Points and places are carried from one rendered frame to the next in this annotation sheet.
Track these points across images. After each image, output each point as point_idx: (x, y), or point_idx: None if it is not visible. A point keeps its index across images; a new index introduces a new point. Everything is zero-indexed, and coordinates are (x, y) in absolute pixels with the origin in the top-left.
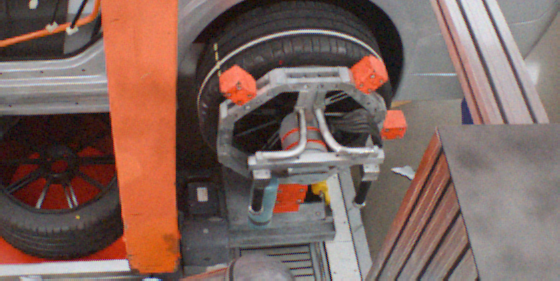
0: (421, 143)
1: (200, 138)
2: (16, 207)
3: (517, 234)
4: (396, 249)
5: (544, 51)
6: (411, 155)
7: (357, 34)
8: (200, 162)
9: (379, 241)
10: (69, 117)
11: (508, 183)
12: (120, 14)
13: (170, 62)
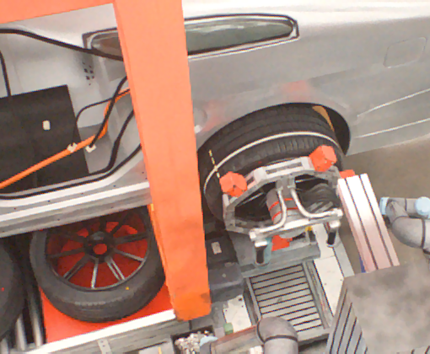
0: (382, 158)
1: (200, 189)
2: (77, 291)
3: (383, 324)
4: (340, 322)
5: None
6: (374, 171)
7: (310, 126)
8: (204, 210)
9: (357, 250)
10: None
11: (378, 301)
12: (166, 197)
13: (198, 211)
